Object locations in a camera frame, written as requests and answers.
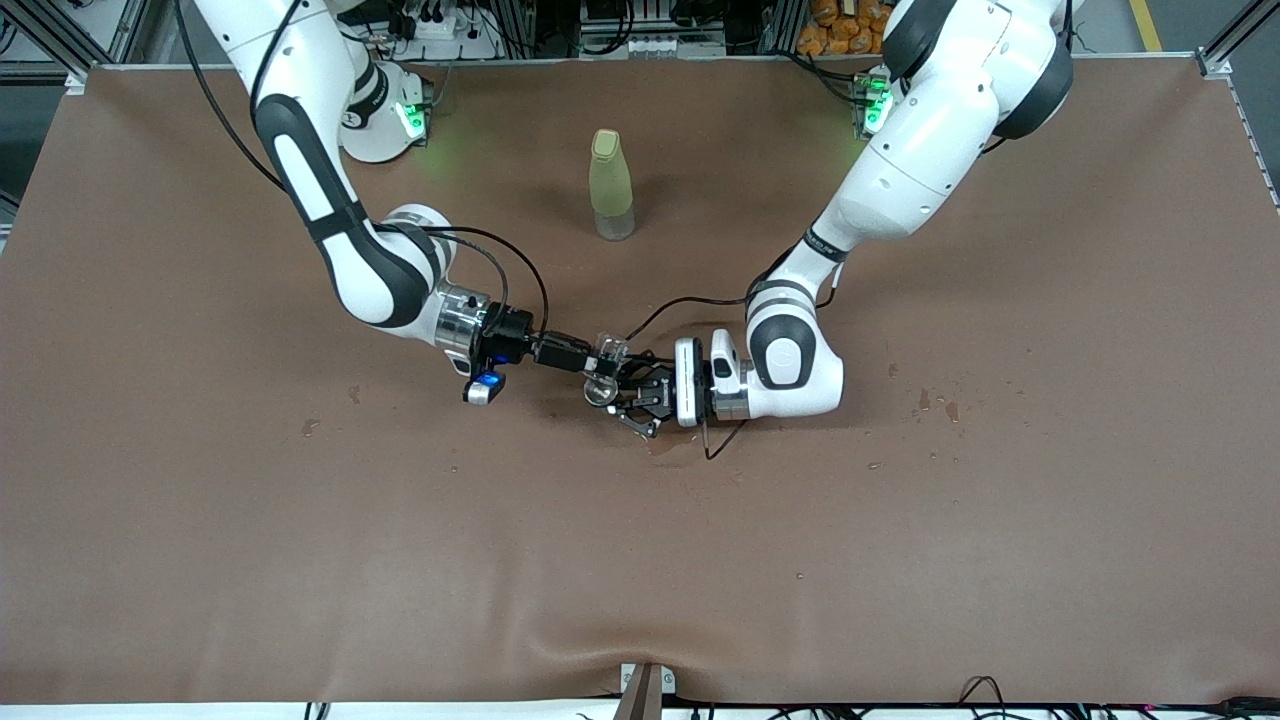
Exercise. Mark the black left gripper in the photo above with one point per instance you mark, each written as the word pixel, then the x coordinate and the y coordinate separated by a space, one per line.
pixel 655 391

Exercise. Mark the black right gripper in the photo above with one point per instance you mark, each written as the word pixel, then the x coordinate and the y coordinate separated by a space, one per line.
pixel 513 337

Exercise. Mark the clear glass measuring beaker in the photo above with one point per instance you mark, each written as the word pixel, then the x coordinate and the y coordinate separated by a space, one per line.
pixel 612 352

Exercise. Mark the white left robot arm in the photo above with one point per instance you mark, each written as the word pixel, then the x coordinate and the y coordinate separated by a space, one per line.
pixel 930 130

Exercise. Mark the brown liquid puddle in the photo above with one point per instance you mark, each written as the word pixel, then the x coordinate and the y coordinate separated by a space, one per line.
pixel 668 446

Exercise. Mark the brown table cover mat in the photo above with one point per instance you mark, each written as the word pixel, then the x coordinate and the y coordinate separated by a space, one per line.
pixel 640 560

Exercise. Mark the yellow-green frosted bottle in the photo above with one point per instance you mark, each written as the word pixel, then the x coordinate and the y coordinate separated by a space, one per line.
pixel 610 185

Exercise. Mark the white power strip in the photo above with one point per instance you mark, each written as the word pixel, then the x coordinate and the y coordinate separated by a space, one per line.
pixel 650 46
pixel 465 40

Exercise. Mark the orange packet bundle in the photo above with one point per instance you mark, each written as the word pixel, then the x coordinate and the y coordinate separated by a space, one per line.
pixel 840 30

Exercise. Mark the metal table edge bracket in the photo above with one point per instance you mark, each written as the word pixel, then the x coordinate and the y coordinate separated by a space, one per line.
pixel 648 690

